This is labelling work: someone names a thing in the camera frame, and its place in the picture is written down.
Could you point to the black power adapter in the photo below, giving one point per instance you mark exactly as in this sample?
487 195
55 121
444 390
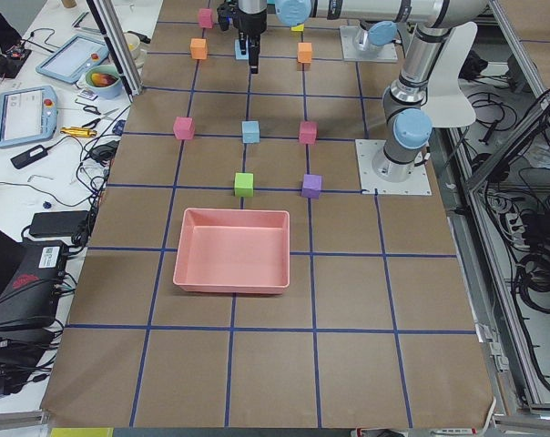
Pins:
29 156

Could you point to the bowl with yellow lemon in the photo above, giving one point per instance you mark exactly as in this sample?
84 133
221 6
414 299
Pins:
137 51

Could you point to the green foam block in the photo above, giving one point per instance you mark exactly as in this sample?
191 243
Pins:
244 185

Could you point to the orange foam block front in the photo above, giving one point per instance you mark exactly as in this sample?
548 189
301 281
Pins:
304 53

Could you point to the white chair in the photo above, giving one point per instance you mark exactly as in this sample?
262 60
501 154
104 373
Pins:
446 105

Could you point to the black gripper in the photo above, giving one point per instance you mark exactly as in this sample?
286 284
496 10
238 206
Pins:
251 19

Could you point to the brass yellow tool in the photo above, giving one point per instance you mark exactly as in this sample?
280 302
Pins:
78 132

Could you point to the blue teach pendant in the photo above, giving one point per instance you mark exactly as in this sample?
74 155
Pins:
73 59
27 116

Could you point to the blue bowl with fruit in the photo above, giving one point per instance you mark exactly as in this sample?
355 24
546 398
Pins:
103 80

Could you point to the pink plastic bin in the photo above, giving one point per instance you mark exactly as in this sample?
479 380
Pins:
233 251

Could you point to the orange foam block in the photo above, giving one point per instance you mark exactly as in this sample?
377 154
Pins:
199 48
304 53

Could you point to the light blue foam block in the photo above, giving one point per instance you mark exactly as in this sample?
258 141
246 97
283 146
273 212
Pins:
239 54
250 130

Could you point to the crimson foam block back right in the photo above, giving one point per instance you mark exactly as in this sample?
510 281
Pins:
205 18

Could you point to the crimson foam block back left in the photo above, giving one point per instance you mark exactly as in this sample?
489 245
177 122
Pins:
184 128

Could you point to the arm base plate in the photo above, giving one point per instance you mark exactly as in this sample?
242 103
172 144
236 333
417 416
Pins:
380 176
357 47

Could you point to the aluminium frame post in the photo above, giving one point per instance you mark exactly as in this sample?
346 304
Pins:
110 28

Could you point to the purple foam block left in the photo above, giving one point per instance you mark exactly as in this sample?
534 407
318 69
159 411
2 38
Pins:
311 186

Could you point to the orange foam block back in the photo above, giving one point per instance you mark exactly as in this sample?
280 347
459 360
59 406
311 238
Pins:
199 48

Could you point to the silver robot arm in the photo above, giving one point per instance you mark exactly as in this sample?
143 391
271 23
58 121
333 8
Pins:
408 127
375 38

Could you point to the crimson foam block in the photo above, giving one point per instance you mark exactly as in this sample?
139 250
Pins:
184 128
205 18
308 132

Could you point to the crimson foam block front left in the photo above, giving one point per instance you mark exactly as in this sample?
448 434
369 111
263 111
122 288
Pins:
308 132

